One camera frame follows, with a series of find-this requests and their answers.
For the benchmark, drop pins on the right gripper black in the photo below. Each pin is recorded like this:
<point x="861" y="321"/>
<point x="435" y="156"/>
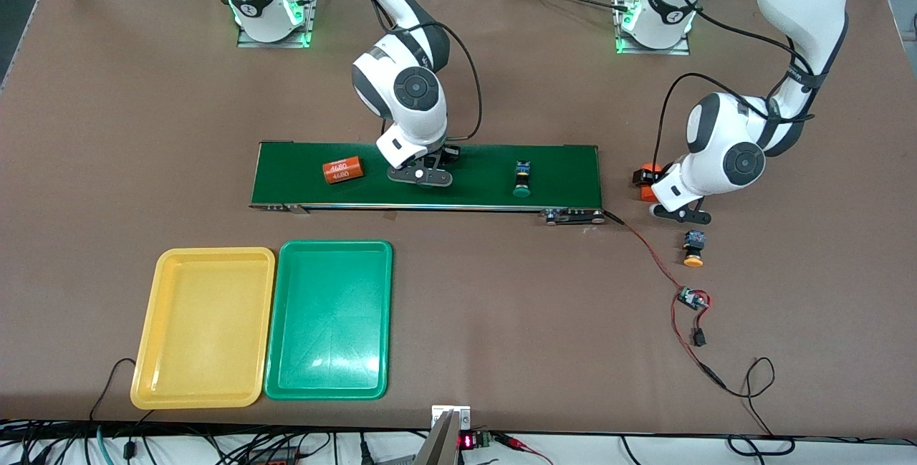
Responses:
<point x="450" y="153"/>

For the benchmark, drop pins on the orange 4680 battery cylinder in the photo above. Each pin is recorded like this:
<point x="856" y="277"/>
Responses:
<point x="647" y="194"/>
<point x="344" y="170"/>

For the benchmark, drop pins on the green push button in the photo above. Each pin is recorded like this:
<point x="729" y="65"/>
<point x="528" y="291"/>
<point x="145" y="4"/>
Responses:
<point x="522" y="182"/>

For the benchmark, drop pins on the yellow push button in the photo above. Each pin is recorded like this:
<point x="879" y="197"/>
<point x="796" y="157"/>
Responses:
<point x="693" y="250"/>

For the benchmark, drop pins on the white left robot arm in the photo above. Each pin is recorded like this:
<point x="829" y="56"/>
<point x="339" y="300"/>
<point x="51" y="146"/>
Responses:
<point x="716" y="135"/>

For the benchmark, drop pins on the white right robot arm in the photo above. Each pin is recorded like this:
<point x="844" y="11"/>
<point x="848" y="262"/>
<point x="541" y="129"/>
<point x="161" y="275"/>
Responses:
<point x="401" y="103"/>

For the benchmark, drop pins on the green conveyor belt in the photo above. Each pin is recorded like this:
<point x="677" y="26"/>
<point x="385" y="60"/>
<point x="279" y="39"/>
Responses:
<point x="559" y="175"/>

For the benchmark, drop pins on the small circuit board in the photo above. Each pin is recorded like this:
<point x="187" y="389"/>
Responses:
<point x="692" y="299"/>

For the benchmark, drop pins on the small black connector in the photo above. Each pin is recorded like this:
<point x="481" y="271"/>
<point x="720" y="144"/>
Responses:
<point x="699" y="338"/>

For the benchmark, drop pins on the green plastic tray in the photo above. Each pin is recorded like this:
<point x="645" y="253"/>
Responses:
<point x="329" y="322"/>

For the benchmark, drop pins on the red digit display module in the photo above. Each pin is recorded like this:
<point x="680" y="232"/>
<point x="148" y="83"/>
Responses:
<point x="474" y="440"/>

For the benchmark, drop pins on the grey metal bar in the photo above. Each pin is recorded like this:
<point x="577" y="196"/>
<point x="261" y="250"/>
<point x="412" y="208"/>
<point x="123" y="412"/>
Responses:
<point x="437" y="447"/>

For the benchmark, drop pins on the red clip lead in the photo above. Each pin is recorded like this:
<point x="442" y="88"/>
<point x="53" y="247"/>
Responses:
<point x="519" y="445"/>

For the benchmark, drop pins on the yellow plastic tray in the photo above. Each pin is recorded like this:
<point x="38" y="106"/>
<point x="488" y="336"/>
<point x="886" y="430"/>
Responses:
<point x="204" y="329"/>

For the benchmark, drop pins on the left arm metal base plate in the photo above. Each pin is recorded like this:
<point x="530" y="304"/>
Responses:
<point x="677" y="51"/>

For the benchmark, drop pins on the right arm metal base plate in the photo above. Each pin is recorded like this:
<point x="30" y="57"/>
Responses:
<point x="309" y="13"/>

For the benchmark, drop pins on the small metal bracket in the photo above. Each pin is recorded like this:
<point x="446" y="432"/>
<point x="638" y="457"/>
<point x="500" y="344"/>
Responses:
<point x="451" y="411"/>

